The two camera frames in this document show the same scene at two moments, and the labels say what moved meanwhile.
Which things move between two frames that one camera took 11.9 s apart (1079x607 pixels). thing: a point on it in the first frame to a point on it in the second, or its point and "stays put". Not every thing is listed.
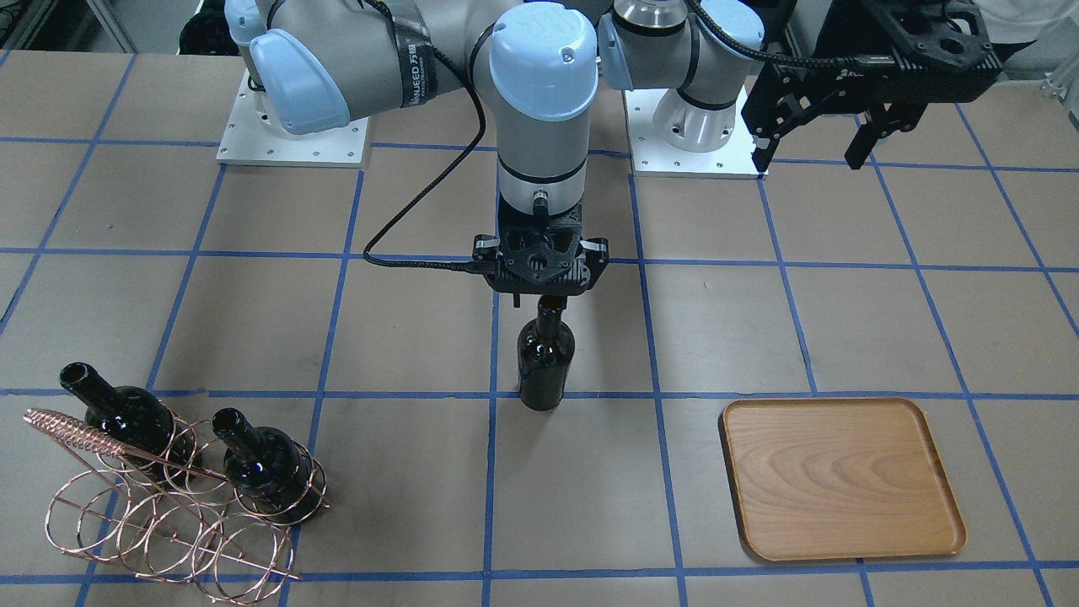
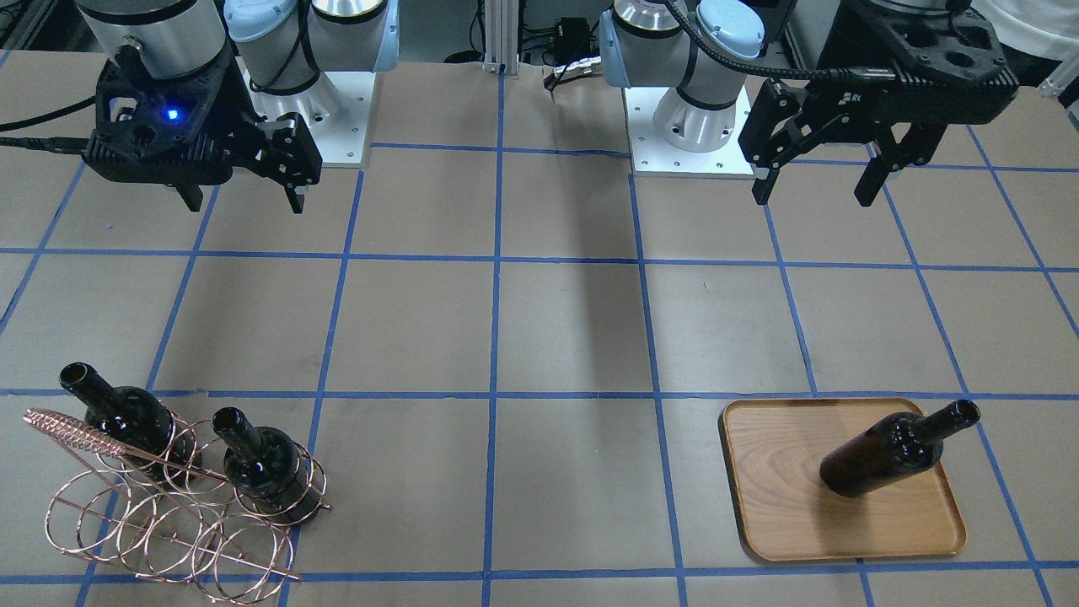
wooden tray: x=840 y=477 stays put
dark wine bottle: x=270 y=470 stays put
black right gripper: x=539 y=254 to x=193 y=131
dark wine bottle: x=545 y=348 to x=893 y=446
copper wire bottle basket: x=185 y=510 stays put
